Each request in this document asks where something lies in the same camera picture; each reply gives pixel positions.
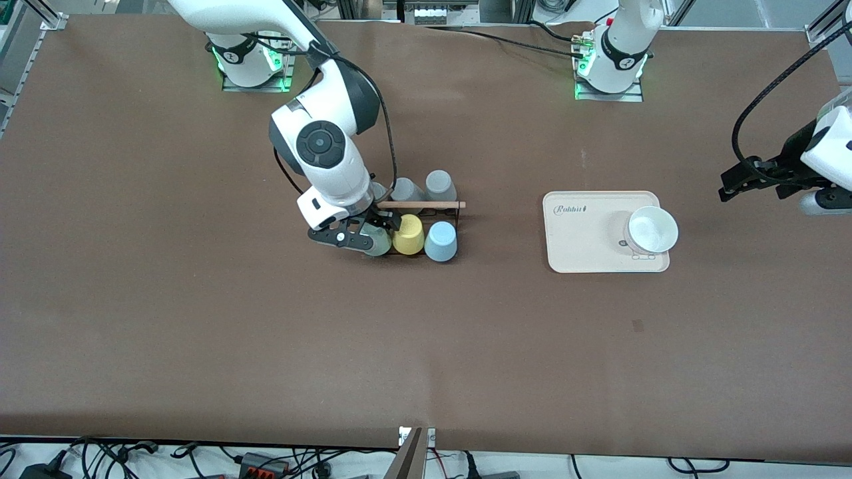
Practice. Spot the light blue cup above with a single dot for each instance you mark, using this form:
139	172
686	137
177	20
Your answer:
440	243

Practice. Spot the pale green cup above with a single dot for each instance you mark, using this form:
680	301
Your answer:
378	243

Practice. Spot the yellow cup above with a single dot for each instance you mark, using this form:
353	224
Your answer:
408	236

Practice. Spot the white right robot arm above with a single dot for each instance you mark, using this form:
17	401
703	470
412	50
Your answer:
333	166

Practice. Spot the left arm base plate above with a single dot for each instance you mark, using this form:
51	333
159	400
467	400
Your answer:
632	97

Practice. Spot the aluminium frame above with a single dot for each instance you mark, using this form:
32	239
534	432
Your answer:
366	8

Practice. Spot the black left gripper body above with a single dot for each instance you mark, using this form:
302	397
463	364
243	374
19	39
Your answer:
794	159

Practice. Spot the aluminium corner profile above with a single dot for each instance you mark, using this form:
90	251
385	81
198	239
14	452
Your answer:
820	30
26	60

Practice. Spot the white bowl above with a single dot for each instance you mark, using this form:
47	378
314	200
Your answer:
653	229

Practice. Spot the grey cup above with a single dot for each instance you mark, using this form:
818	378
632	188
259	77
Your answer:
439	183
378	191
405	189

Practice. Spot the black plug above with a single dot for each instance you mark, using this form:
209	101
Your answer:
472	466

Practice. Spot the beige rabbit print tray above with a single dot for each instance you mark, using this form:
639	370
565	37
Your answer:
579	249

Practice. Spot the black power adapter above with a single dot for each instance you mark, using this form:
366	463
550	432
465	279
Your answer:
43	472

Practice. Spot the black orange terminal block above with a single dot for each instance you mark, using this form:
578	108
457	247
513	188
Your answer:
263	464

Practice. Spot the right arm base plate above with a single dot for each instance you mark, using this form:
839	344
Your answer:
256	88

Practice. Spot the metal camera mount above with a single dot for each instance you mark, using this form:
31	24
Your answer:
413	459

